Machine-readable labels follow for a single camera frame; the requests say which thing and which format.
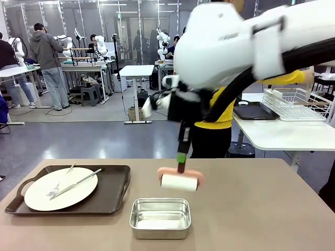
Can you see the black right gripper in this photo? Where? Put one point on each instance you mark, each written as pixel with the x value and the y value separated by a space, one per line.
pixel 183 112

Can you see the pink lint roller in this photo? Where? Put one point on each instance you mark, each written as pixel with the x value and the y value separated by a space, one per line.
pixel 180 183

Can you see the white round plate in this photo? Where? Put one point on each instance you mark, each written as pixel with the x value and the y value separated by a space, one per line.
pixel 76 191

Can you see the person right forearm yellow sleeve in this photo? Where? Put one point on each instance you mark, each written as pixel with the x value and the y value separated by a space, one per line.
pixel 288 77

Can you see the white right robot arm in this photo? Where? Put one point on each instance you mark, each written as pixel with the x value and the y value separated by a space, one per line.
pixel 209 39

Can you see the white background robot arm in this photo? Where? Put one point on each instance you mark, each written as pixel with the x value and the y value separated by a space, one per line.
pixel 18 49
pixel 162 39
pixel 101 45
pixel 65 41

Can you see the cardboard box on floor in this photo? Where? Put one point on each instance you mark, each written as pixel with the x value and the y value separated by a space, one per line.
pixel 134 115

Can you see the person right hand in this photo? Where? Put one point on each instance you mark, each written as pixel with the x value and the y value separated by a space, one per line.
pixel 309 74

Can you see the person in yellow hoodie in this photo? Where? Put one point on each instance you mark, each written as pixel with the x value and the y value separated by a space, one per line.
pixel 222 115

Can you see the black round stool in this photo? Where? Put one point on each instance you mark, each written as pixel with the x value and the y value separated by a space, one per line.
pixel 240 150

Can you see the black serving tray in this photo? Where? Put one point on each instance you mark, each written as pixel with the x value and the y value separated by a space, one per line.
pixel 254 112

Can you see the rectangular metal container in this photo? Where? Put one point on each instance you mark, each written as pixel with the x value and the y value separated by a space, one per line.
pixel 159 219

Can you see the dark brown serving tray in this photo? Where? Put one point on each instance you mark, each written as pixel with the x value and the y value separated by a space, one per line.
pixel 112 188

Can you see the seated person in blue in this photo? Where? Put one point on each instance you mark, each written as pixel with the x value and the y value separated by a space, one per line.
pixel 174 48

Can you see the white side table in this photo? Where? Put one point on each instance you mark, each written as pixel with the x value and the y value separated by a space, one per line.
pixel 282 133

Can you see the grey plastic stool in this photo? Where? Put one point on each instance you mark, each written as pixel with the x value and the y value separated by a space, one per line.
pixel 89 95

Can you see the silver table knife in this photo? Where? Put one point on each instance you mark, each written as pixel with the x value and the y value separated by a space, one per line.
pixel 76 184

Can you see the white desk with shelf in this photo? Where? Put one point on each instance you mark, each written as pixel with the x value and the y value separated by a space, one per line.
pixel 83 68

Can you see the seated person black hair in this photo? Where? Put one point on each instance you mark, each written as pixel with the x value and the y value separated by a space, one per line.
pixel 93 41

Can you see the silver fork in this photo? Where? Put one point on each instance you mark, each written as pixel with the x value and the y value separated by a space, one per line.
pixel 52 193

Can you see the wooden bar rack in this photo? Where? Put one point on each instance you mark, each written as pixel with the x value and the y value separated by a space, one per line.
pixel 78 48

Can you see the black bulky object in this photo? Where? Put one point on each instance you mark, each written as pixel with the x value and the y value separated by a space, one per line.
pixel 328 191

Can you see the person in grey hoodie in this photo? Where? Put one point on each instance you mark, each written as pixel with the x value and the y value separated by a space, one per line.
pixel 43 52

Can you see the long white desk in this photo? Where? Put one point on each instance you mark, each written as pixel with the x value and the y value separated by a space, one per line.
pixel 15 71

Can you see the blue fabric object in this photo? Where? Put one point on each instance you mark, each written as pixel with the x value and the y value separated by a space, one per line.
pixel 4 108

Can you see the person in dark jacket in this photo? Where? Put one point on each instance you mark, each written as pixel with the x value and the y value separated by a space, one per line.
pixel 6 56

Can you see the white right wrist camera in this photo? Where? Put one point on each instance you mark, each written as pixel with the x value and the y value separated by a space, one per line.
pixel 147 108

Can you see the black camera tripod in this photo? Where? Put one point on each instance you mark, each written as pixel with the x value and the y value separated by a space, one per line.
pixel 116 57

